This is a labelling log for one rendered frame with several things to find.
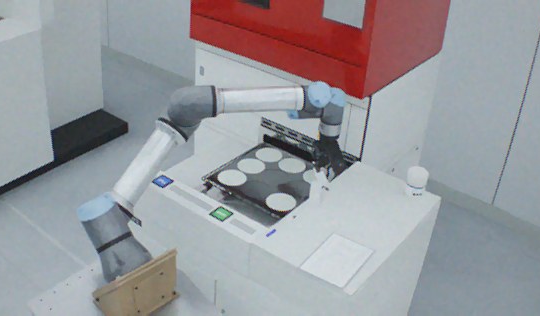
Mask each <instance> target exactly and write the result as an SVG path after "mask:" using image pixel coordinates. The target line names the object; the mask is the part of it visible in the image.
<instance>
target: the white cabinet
mask: <svg viewBox="0 0 540 316"><path fill-rule="evenodd" d="M128 225H129V227H130V229H131V231H132V233H133V235H134V237H135V239H136V240H138V241H139V242H140V243H141V244H142V245H143V246H144V247H145V248H146V249H147V250H148V251H149V252H150V253H151V255H152V256H153V257H155V258H156V257H157V256H159V255H161V254H163V253H166V252H167V251H166V250H167V249H169V248H170V249H172V248H174V247H176V246H178V248H177V249H176V250H177V251H178V254H177V256H176V267H177V268H178V269H180V270H181V271H183V272H184V273H186V275H187V276H188V277H189V278H190V279H191V281H192V282H193V283H194V284H195V285H196V286H197V287H198V288H199V289H200V290H201V291H202V292H203V294H204V296H206V297H207V298H208V299H209V301H210V302H211V303H212V304H213V305H215V306H216V308H217V309H218V311H219V312H220V313H221V314H222V315H223V316H316V315H315V314H311V313H310V312H309V311H307V310H305V309H304V308H300V306H298V305H296V304H295V303H293V302H290V301H289V300H287V299H286V298H284V297H282V296H281V295H279V294H276V293H275V292H273V291H271V290H270V289H268V288H266V287H265V286H262V285H261V284H259V283H257V282H256V281H254V280H252V279H251V278H246V277H244V276H241V275H239V274H238V273H236V272H235V271H234V270H232V269H230V268H229V267H227V266H225V265H222V264H220V262H218V261H216V260H215V259H213V258H211V257H210V256H208V255H206V253H204V252H202V251H199V250H197V249H196V248H194V247H192V245H190V244H188V243H187V242H185V241H183V240H182V239H180V238H179V237H178V236H176V235H174V234H171V233H169V232H168V231H167V230H165V229H163V228H162V227H160V226H158V225H157V224H156V223H154V222H153V221H151V220H149V219H148V218H147V217H145V216H142V215H140V214H139V213H138V212H136V211H135V210H134V215H133V217H132V218H131V221H130V222H129V223H128ZM431 236H432V231H431V233H430V234H429V235H428V236H427V237H426V239H425V240H424V241H423V242H422V243H421V244H420V245H419V246H418V248H417V250H416V251H414V252H413V253H412V254H411V256H410V257H409V258H408V260H407V261H406V262H405V263H404V264H403V265H402V266H401V267H400V268H399V269H398V271H397V273H396V274H394V275H393V276H392V278H391V279H390V280H389V281H388V282H387V283H386V284H385V286H384V287H383V288H382V289H381V290H380V291H379V293H378V294H376V295H375V296H374V297H373V300H372V301H371V302H370V303H368V304H367V305H366V307H365V308H364V309H363V310H362V311H361V312H360V313H359V315H358V316H407V312H408V309H409V306H410V303H411V300H412V297H413V293H414V290H415V287H416V284H417V281H418V277H419V274H420V271H421V268H422V265H423V261H424V258H425V255H426V252H427V248H428V245H429V242H430V238H431Z"/></svg>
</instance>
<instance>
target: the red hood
mask: <svg viewBox="0 0 540 316"><path fill-rule="evenodd" d="M450 3H451V0H190V35H189V39H191V38H192V39H194V40H197V41H199V42H202V43H204V44H209V45H211V46H214V47H217V48H220V49H221V50H224V51H230V52H232V53H234V54H237V55H240V56H242V57H245V58H247V59H252V60H255V61H258V62H261V63H262V64H265V65H268V66H270V67H273V68H276V69H278V70H283V71H286V72H289V73H291V74H294V75H296V76H299V77H301V78H304V79H307V80H310V81H311V82H314V83H315V82H324V83H325V84H327V85H328V86H329V87H331V88H337V89H341V90H343V92H344V93H345V94H348V95H350V96H353V97H355V98H358V99H360V100H363V99H364V98H365V97H367V96H368V95H372V94H373V93H374V92H375V91H377V90H379V89H380V88H382V86H386V85H387V84H389V83H390V82H391V81H393V80H394V79H398V77H400V76H401V75H403V74H404V73H405V72H408V71H410V70H411V69H412V68H414V67H415V66H418V65H419V64H421V63H423V61H425V60H428V59H429V58H430V57H432V56H433V55H436V54H437V53H438V52H439V51H441V50H442V45H443V42H444V38H445V37H444V35H445V31H446V24H447V20H448V14H449V10H450Z"/></svg>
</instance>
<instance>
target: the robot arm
mask: <svg viewBox="0 0 540 316"><path fill-rule="evenodd" d="M344 106H345V93H344V92H343V90H341V89H337V88H331V87H329V86H328V85H327V84H325V83H324V82H315V83H312V84H311V85H290V86H262V87H232V88H218V87H217V86H215V85H212V86H189V87H184V88H181V89H179V90H177V91H176V92H175V93H174V94H172V95H171V97H170V99H169V101H168V106H167V107H166V108H165V109H164V110H163V113H162V114H161V115H160V117H159V118H158V119H157V121H156V122H155V124H156V130H155V131H154V132H153V134H152V135H151V137H150V138H149V139H148V140H147V142H146V143H145V144H144V146H143V147H142V150H141V151H139V152H138V154H137V155H136V156H135V158H134V160H133V162H132V163H131V164H130V165H129V166H128V167H127V168H126V171H125V172H124V174H123V175H122V176H121V177H120V178H119V181H118V182H117V183H116V184H115V186H114V187H113V189H112V190H111V191H107V192H104V193H103V194H102V195H101V196H97V197H96V198H94V199H93V200H91V201H90V202H88V203H85V204H83V205H81V206H80V207H78V208H77V209H76V214H77V216H78V219H79V220H80V221H81V223H82V225H83V227H84V230H85V231H86V233H87V235H88V237H89V239H90V240H91V242H92V245H93V247H94V249H95V250H96V251H97V253H98V255H99V257H100V260H101V266H102V270H103V275H104V279H105V281H106V283H108V284H109V283H111V282H113V281H114V280H116V278H117V276H119V277H122V276H123V275H126V274H128V273H129V272H131V271H132V270H135V269H137V268H138V267H140V266H141V265H145V264H146V263H148V262H149V261H150V260H152V259H154V258H153V257H152V255H151V253H150V252H149V251H148V250H147V249H146V248H145V247H144V246H143V245H142V244H141V243H140V242H139V241H138V240H136V239H135V237H134V235H133V233H132V231H131V229H130V227H129V225H128V223H129V222H130V221H131V218H132V217H133V215H134V210H133V208H134V206H135V205H136V203H137V202H138V200H139V199H140V198H141V196H142V195H143V192H144V191H145V190H146V189H147V188H148V186H149V185H150V184H151V181H152V180H153V179H154V178H155V177H156V175H157V174H158V173H159V171H160V169H161V167H162V166H163V165H164V164H165V163H166V162H167V160H168V159H169V158H170V156H171V153H172V152H173V151H174V150H175V149H176V148H177V146H179V145H184V144H185V143H186V142H187V140H188V139H189V138H190V136H191V135H192V134H193V133H195V132H196V130H197V129H198V127H199V126H200V123H201V121H202V119H205V118H210V117H217V116H218V115H220V114H234V113H255V112H276V111H286V113H287V116H288V117H289V118H290V119H298V120H299V119H313V118H320V124H319V127H318V131H319V140H316V141H315V142H312V149H311V155H312V156H313V158H314V159H315V161H316V165H317V167H318V168H319V170H320V172H322V171H323V172H324V174H325V175H326V178H327V180H328V182H329V183H330V180H331V179H332V178H333V176H334V175H335V174H336V173H339V172H344V171H345V169H346V168H347V166H346V164H345V159H344V156H343V154H342V151H341V149H340V146H339V144H338V141H337V139H338V138H339V137H340V133H341V130H342V124H343V110H344ZM313 147H314V148H315V149H314V153H313V152H312V151H313Z"/></svg>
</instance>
